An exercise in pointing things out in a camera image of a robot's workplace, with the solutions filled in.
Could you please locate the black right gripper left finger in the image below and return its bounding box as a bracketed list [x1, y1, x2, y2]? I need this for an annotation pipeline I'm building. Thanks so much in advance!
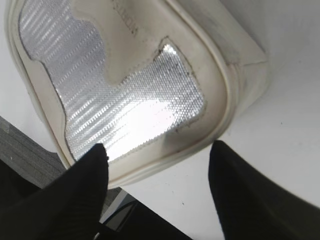
[0, 143, 109, 240]

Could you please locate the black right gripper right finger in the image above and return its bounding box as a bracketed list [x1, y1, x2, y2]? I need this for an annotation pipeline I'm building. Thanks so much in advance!
[208, 140, 320, 240]

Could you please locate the cream zippered bag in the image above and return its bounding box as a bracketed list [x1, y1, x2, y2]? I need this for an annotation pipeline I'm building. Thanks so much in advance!
[5, 0, 269, 189]

